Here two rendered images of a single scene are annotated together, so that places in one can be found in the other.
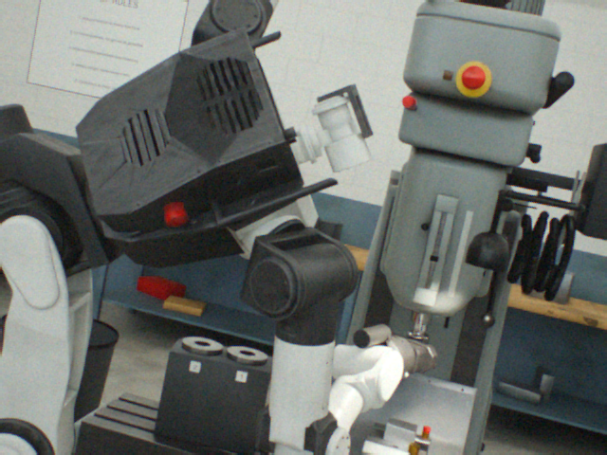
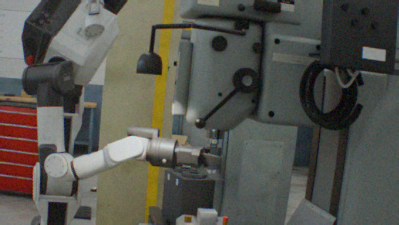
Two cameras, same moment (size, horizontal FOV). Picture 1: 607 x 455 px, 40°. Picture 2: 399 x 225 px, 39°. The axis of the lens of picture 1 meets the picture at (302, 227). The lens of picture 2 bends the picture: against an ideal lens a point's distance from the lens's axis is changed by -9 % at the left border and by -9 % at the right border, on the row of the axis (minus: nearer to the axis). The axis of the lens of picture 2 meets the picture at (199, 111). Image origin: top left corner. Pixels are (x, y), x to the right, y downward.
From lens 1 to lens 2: 2.18 m
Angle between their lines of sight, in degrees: 69
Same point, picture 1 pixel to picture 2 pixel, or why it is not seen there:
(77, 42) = not seen: outside the picture
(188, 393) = (167, 192)
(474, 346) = (338, 183)
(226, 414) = (174, 204)
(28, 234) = not seen: hidden behind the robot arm
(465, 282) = (192, 97)
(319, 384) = (40, 126)
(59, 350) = not seen: hidden behind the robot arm
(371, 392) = (106, 154)
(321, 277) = (35, 74)
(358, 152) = (87, 21)
